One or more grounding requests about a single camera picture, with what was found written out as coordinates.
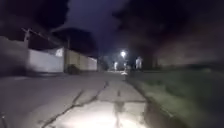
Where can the trees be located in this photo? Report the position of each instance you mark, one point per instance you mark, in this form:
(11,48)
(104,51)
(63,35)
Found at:
(166,30)

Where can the building behind wall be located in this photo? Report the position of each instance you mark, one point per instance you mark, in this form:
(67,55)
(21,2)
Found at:
(75,40)

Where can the grass verge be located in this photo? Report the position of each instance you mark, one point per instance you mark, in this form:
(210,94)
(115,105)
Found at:
(180,90)

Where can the grey asphalt road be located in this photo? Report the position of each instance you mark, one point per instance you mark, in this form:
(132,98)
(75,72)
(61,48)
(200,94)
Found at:
(66,100)

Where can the pale boundary wall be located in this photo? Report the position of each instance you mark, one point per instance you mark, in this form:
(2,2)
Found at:
(46,60)

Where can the street lamp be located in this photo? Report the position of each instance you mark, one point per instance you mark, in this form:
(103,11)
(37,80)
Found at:
(123,54)

